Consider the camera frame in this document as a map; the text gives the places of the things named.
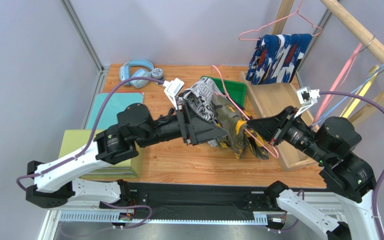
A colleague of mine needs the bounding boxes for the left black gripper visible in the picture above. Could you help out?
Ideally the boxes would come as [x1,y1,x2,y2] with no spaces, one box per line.
[136,101,228,149]

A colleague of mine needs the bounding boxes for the yellow camouflage garment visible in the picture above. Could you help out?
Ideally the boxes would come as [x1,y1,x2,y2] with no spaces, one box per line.
[212,94,270,160]

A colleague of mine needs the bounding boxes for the newspaper print garment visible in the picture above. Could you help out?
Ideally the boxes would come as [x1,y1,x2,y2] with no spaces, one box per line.
[178,77,221,129]

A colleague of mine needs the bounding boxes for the thin pink wire hanger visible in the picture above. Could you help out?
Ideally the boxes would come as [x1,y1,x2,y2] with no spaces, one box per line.
[237,0,323,41]
[210,65,280,159]

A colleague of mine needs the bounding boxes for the blue white patterned garment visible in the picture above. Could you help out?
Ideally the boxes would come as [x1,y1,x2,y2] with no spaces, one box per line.
[245,33,313,85]

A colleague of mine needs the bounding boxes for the yellow clothes hanger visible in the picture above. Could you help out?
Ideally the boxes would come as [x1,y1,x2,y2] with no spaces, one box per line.
[339,65,380,118]

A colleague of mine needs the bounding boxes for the blue wire hanger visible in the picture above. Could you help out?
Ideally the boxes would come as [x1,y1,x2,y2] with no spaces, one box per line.
[316,63,384,125]

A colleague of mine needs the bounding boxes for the thick pink hanger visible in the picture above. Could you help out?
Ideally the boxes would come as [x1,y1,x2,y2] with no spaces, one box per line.
[312,35,376,126]

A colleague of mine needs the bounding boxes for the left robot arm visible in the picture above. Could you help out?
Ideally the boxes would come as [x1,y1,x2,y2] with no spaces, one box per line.
[25,103,227,209]

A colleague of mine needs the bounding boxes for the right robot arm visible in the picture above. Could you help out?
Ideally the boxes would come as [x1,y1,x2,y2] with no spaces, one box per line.
[247,106,384,240]

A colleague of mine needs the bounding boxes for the wooden clothes rack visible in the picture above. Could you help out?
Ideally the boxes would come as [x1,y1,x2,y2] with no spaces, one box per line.
[239,0,384,172]

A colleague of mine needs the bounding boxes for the green plastic tray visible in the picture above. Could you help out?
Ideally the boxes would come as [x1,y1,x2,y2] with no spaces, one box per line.
[209,77,247,109]

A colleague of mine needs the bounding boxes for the small blue white jar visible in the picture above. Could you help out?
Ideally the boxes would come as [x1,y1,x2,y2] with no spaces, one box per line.
[150,68,165,81]

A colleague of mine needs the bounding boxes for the light blue headphones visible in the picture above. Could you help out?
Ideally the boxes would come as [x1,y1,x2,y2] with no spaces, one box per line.
[119,59,154,89]

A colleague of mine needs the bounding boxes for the olive green box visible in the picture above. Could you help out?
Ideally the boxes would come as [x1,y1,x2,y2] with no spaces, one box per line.
[59,129,145,182]

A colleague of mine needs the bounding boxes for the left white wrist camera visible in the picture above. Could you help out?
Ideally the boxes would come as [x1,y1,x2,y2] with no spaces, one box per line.
[162,78,185,110]

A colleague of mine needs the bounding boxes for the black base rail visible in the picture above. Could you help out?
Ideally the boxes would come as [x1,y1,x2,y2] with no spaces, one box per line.
[66,179,299,222]

